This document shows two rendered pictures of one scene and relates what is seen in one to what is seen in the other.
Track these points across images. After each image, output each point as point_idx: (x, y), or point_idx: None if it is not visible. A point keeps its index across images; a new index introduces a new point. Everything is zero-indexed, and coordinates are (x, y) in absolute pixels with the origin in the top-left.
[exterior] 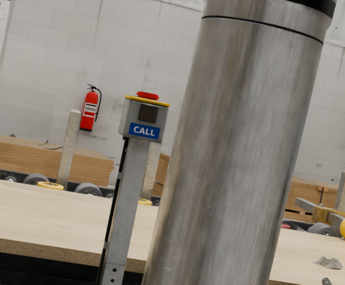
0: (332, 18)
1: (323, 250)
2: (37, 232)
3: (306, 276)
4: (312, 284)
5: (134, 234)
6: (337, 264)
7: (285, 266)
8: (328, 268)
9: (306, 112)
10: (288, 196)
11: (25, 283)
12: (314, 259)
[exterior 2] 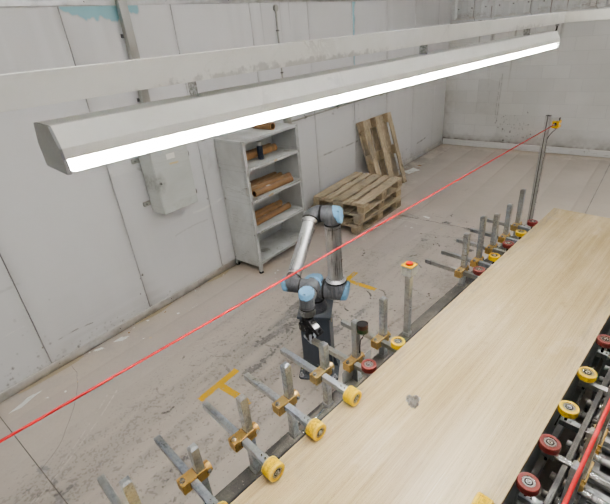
0: (324, 225)
1: (444, 435)
2: (459, 315)
3: (398, 369)
4: (388, 361)
5: (463, 345)
6: (408, 399)
7: (414, 374)
8: (407, 393)
9: (325, 236)
10: (326, 246)
11: None
12: (424, 403)
